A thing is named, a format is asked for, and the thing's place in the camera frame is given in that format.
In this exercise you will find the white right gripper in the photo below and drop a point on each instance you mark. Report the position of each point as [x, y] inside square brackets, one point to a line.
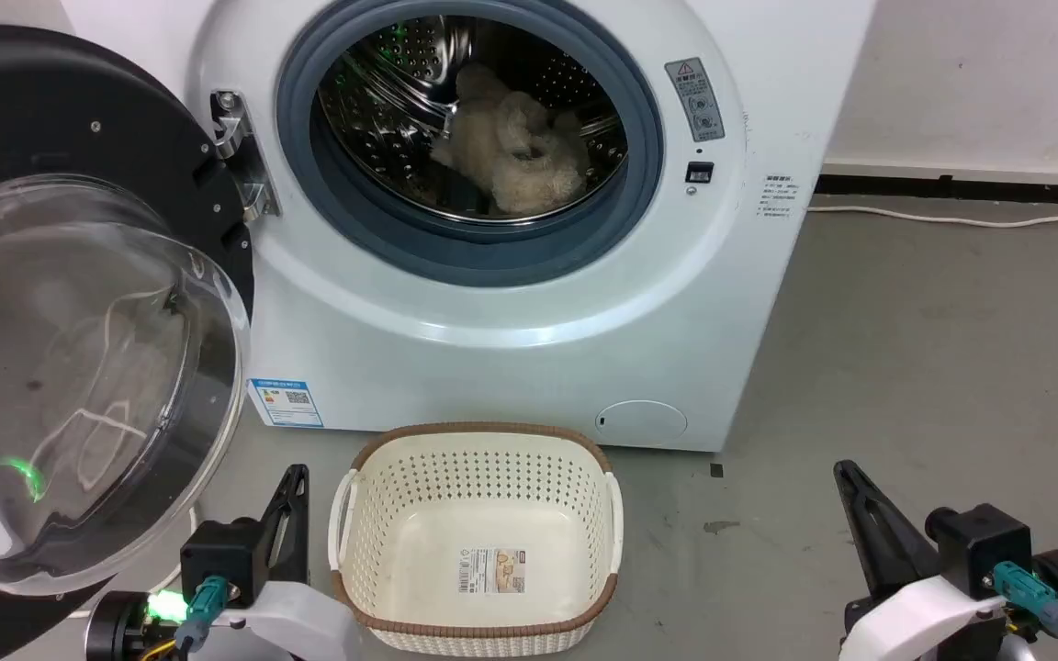
[919, 620]

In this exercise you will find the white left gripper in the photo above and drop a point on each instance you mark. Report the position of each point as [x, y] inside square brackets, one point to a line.
[295, 624]

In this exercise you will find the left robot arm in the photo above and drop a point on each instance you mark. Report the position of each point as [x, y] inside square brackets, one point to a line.
[125, 629]

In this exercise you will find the white front-load washing machine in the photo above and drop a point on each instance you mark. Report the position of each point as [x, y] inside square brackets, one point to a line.
[455, 358]

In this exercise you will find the black washer door glass bowl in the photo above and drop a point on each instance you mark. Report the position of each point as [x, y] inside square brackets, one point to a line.
[79, 367]

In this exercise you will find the metal door hinge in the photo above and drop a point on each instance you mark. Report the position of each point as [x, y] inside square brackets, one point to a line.
[237, 138]

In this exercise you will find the black door latch slot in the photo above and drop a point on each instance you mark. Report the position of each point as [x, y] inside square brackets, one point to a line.
[700, 173]

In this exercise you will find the blue energy label sticker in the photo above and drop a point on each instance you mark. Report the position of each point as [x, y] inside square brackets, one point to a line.
[287, 402]

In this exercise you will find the cream laundry basket brown rim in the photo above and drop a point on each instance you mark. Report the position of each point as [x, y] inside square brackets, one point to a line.
[400, 514]

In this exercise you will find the paper label in basket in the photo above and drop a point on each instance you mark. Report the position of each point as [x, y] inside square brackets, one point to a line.
[492, 570]

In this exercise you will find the round filter cover flap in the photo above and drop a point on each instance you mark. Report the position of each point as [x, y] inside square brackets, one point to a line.
[644, 424]

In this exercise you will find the small printed text sticker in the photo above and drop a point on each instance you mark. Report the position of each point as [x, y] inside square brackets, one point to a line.
[778, 199]

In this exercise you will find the black baseboard strip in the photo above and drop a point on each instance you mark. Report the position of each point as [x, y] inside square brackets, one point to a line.
[951, 188]

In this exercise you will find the perforated steel washer drum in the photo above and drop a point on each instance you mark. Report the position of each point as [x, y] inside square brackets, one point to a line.
[400, 101]

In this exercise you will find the cream fluffy towel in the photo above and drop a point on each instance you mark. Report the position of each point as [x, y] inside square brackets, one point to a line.
[515, 147]

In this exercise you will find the grey warning sticker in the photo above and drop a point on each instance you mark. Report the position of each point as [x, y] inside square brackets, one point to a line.
[696, 99]

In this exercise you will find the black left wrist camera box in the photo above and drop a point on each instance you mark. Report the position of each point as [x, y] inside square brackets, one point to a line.
[221, 555]

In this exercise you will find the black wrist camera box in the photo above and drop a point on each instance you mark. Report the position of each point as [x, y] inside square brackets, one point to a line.
[221, 555]
[984, 546]

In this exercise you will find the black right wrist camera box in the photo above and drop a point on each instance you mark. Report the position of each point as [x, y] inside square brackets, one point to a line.
[984, 546]

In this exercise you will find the teal left camera connector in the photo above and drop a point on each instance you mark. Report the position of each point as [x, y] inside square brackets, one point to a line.
[201, 606]

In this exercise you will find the teal camera connector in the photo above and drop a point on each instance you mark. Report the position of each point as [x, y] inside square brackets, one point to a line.
[201, 606]
[1029, 595]

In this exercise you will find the teal right camera connector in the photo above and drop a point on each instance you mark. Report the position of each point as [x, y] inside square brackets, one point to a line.
[1029, 595]

